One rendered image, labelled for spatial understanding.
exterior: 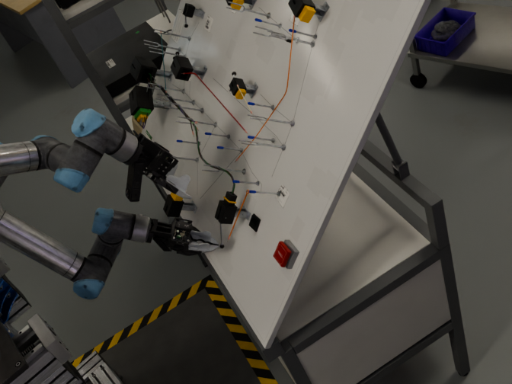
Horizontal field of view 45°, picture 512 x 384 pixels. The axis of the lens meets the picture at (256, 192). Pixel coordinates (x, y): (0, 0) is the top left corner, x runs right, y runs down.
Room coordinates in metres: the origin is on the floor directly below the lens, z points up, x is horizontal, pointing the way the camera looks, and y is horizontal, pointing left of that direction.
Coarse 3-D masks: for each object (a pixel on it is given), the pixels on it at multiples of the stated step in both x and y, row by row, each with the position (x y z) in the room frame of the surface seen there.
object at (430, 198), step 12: (372, 144) 1.44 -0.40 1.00; (372, 156) 1.39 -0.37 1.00; (384, 156) 1.36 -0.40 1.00; (384, 168) 1.32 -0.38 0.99; (396, 180) 1.27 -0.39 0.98; (408, 180) 1.23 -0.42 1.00; (408, 192) 1.21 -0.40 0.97; (420, 192) 1.17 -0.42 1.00; (432, 192) 1.15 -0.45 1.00; (432, 204) 1.11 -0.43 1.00; (432, 216) 1.11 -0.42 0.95; (444, 216) 1.11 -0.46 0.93; (432, 228) 1.12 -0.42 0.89; (444, 228) 1.11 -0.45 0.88; (432, 240) 1.13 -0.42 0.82; (444, 240) 1.11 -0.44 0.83
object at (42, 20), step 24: (0, 0) 4.96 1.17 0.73; (24, 0) 4.74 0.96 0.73; (0, 24) 5.76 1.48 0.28; (24, 24) 4.96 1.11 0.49; (48, 24) 4.64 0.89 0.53; (96, 24) 4.78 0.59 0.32; (120, 24) 4.85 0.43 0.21; (48, 48) 4.60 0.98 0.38; (96, 48) 4.74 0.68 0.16; (72, 72) 4.63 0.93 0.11
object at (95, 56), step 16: (128, 32) 2.63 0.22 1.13; (144, 32) 2.57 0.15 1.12; (112, 48) 2.56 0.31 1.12; (128, 48) 2.49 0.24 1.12; (144, 48) 2.43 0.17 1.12; (160, 48) 2.37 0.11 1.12; (96, 64) 2.48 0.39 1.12; (112, 64) 2.42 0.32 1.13; (128, 64) 2.36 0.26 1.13; (160, 64) 2.31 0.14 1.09; (112, 80) 2.29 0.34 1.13; (128, 80) 2.28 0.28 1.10; (112, 96) 2.27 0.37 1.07
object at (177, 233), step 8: (152, 224) 1.32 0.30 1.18; (160, 224) 1.32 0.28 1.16; (168, 224) 1.31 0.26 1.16; (176, 224) 1.30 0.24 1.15; (184, 224) 1.30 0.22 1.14; (152, 232) 1.29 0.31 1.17; (160, 232) 1.28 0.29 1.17; (168, 232) 1.30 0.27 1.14; (176, 232) 1.29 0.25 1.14; (184, 232) 1.29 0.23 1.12; (168, 240) 1.30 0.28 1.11; (176, 240) 1.28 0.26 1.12; (184, 240) 1.27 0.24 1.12; (176, 248) 1.29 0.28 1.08
